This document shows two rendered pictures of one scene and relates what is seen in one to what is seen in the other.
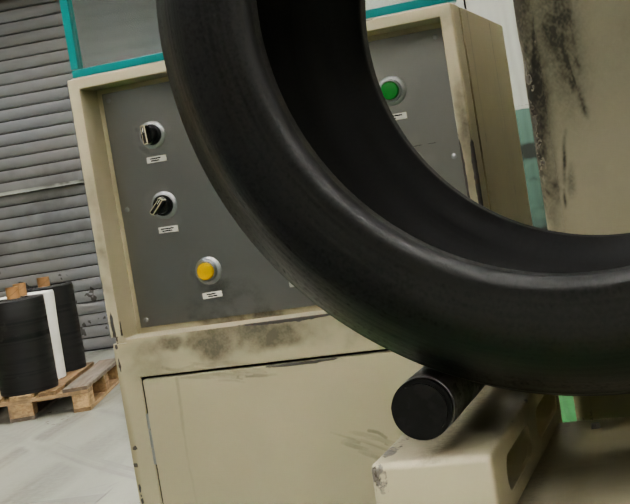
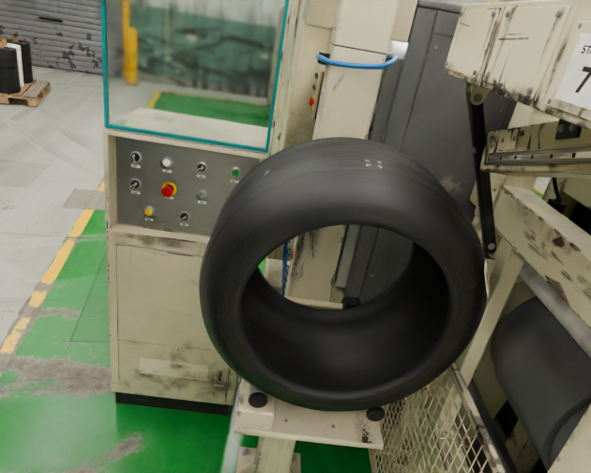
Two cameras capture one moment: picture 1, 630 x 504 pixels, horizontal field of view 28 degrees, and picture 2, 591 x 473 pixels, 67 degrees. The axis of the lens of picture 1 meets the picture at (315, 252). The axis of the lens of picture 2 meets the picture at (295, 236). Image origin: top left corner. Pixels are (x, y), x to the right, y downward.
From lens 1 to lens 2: 70 cm
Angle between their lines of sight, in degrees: 32
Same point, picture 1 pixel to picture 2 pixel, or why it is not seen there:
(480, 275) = (292, 389)
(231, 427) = (149, 267)
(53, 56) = not seen: outside the picture
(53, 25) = not seen: outside the picture
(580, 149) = (308, 266)
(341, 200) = (255, 362)
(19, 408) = (1, 99)
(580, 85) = (314, 249)
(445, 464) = (260, 414)
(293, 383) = (175, 260)
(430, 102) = not seen: hidden behind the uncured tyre
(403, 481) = (246, 416)
